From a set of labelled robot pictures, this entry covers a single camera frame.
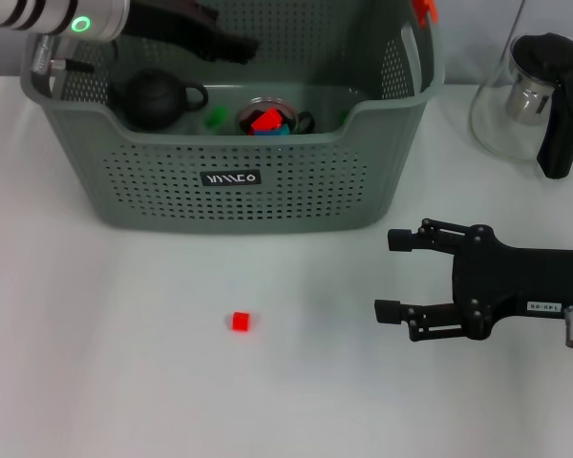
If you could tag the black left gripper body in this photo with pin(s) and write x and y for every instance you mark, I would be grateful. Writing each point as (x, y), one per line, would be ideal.
(172, 21)

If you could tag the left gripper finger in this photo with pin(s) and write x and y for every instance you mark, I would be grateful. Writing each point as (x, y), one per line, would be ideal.
(224, 56)
(236, 42)

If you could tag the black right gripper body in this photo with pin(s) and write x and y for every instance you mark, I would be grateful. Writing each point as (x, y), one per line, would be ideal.
(520, 281)

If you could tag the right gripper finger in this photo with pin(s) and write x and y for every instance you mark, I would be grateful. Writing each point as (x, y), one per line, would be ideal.
(430, 319)
(427, 238)

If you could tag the green rectangular block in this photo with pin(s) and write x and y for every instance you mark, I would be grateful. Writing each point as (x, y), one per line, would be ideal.
(216, 118)

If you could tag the bright red slope block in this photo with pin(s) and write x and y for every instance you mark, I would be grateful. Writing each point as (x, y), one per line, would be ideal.
(266, 120)

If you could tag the blue square block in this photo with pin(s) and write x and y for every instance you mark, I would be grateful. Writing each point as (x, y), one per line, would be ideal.
(267, 134)

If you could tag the teal square block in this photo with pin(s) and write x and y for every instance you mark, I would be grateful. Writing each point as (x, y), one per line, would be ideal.
(285, 130)

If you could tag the glass teacup black sleeve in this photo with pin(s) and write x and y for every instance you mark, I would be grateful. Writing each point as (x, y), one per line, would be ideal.
(303, 121)

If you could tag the green notched small block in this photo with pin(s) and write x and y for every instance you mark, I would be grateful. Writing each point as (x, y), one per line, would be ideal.
(344, 116)

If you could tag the small red square block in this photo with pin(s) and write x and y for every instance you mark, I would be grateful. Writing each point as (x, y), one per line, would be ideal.
(241, 321)

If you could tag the grey perforated storage bin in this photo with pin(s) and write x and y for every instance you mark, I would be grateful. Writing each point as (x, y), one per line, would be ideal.
(172, 191)

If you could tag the black clay teapot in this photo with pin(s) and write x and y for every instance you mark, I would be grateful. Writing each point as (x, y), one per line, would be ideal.
(148, 102)

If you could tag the left wrist silver connector plug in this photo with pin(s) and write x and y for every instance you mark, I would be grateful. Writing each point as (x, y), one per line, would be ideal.
(43, 55)

